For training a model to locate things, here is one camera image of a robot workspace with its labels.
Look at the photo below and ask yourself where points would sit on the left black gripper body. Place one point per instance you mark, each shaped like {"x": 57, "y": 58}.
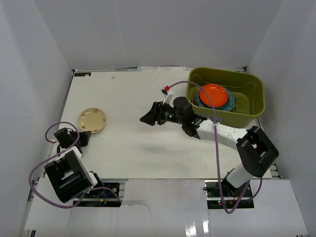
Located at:
{"x": 80, "y": 138}

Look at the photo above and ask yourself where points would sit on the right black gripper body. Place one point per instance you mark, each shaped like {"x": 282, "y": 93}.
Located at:
{"x": 166, "y": 114}

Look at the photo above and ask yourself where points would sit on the cream floral plate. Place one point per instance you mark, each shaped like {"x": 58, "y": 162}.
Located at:
{"x": 92, "y": 119}

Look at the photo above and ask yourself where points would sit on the orange plate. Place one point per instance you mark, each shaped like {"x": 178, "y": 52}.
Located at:
{"x": 217, "y": 94}

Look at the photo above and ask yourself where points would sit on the teal scalloped plate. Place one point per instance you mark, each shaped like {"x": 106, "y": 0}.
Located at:
{"x": 226, "y": 107}

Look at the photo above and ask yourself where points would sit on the dark red rimmed plate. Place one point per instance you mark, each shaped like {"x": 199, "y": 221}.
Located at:
{"x": 194, "y": 101}

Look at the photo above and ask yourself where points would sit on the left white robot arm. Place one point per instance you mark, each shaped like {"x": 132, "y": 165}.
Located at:
{"x": 68, "y": 176}

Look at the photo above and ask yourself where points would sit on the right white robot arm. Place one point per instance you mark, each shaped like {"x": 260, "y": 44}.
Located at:
{"x": 256, "y": 151}

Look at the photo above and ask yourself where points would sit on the olive green plastic bin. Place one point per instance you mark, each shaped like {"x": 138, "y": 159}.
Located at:
{"x": 247, "y": 89}

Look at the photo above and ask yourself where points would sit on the white papers at back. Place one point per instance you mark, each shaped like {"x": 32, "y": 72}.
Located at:
{"x": 161, "y": 68}

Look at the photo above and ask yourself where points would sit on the black label sticker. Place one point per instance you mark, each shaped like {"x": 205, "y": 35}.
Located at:
{"x": 86, "y": 74}

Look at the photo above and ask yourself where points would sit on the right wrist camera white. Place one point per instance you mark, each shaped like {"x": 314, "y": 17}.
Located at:
{"x": 168, "y": 94}

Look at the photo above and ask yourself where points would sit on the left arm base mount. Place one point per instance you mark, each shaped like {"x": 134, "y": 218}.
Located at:
{"x": 104, "y": 198}

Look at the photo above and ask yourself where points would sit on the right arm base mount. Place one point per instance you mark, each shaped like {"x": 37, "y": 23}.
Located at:
{"x": 214, "y": 200}

